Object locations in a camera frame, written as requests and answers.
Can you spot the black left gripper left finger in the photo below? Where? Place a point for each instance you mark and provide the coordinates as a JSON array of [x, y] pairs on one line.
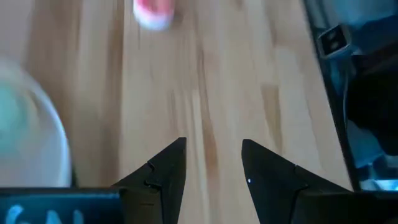
[[164, 183]]

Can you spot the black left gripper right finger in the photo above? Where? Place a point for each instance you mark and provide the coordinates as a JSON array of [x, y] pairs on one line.
[[273, 186]]

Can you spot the white shallow plate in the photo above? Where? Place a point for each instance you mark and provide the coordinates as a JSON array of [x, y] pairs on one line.
[[46, 149]]

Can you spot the black chair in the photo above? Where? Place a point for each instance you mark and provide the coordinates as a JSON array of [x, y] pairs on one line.
[[376, 109]]

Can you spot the pink frosted donut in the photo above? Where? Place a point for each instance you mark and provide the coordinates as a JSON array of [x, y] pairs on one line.
[[152, 12]]

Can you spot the silver metal bracket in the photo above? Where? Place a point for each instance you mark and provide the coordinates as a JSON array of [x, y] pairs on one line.
[[334, 40]]

